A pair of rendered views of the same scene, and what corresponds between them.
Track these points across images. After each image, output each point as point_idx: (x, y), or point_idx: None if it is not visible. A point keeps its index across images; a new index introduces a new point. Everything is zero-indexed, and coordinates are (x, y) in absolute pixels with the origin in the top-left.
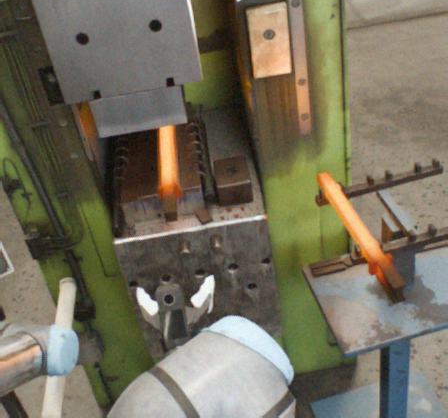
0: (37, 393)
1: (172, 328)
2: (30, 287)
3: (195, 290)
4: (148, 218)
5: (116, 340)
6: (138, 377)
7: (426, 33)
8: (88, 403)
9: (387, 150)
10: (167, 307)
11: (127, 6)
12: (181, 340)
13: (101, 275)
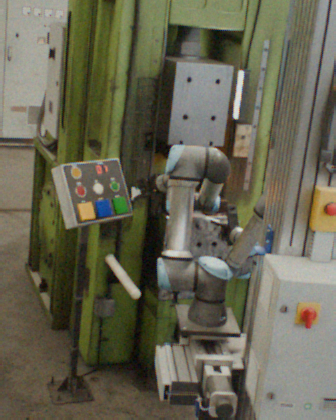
0: (38, 360)
1: (233, 220)
2: (3, 315)
3: (193, 255)
4: None
5: (118, 307)
6: None
7: None
8: (77, 364)
9: None
10: (232, 212)
11: (206, 107)
12: (236, 226)
13: (128, 256)
